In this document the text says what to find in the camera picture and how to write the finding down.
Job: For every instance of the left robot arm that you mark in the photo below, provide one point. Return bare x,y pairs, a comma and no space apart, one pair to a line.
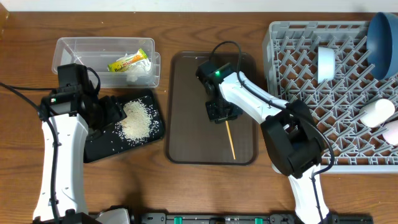
68,113

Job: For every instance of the brown serving tray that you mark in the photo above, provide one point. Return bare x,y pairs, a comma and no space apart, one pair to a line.
191,138

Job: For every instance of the black plastic tray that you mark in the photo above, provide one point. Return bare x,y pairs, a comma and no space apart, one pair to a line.
111,140

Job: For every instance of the dark blue plate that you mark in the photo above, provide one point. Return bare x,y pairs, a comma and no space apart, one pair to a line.
382,42

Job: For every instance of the pale green plastic cup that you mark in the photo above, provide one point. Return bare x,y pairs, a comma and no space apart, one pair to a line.
377,112

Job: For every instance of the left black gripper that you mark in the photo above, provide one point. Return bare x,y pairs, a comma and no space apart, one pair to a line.
115,110

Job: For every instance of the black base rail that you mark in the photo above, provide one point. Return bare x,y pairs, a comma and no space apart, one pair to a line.
119,214

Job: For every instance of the white napkin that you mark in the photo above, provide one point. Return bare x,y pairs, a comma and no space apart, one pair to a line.
133,76

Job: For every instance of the grey dishwasher rack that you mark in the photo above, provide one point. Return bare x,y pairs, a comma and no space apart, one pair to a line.
290,51

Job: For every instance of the rice pile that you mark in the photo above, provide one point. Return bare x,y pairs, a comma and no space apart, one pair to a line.
139,125

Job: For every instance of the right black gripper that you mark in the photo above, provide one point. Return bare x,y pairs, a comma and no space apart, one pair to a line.
217,118

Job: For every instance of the clear plastic waste bin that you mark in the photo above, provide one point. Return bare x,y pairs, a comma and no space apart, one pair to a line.
98,52

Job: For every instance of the yellow green snack wrapper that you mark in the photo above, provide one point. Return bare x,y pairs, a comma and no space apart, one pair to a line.
137,62

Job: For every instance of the light blue bowl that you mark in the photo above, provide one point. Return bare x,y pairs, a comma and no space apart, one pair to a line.
325,64

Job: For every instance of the wooden chopstick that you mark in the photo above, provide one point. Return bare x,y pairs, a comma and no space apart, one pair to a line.
230,139

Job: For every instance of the pink plastic cup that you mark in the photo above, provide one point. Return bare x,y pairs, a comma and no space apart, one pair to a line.
391,134

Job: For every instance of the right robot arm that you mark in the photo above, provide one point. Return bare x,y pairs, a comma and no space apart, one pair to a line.
294,143

